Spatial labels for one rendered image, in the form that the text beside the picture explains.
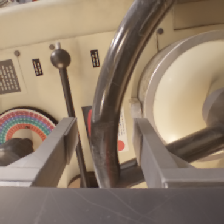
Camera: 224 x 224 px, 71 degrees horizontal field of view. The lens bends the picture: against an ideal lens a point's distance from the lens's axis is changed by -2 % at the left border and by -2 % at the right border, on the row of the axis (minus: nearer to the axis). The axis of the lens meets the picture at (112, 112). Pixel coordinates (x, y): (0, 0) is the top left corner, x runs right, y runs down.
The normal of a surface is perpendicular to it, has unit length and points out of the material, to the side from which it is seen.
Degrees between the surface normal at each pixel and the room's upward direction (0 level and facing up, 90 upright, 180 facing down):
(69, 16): 90
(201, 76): 86
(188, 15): 90
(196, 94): 83
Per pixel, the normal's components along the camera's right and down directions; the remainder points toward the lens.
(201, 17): 0.01, 0.30
